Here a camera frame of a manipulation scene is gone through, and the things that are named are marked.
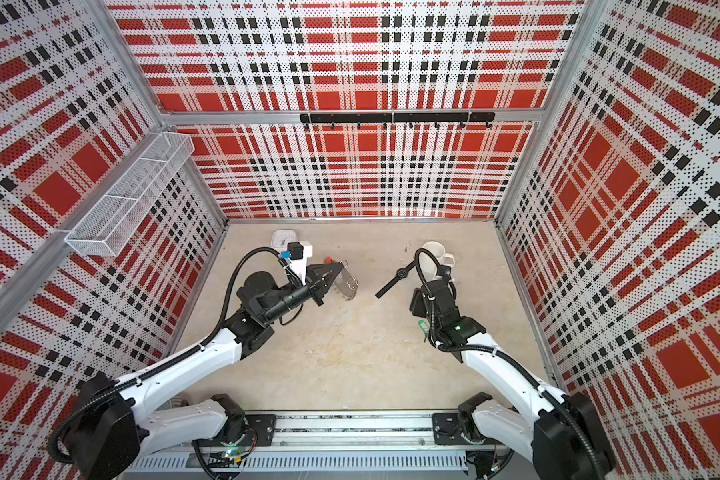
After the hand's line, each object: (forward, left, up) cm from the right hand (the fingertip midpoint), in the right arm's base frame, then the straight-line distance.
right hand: (424, 295), depth 84 cm
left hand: (-2, +22, +16) cm, 27 cm away
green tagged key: (-4, -1, -13) cm, 13 cm away
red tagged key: (+2, +26, +14) cm, 29 cm away
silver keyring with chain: (-4, +21, +12) cm, 25 cm away
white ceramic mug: (+17, -4, -9) cm, 19 cm away
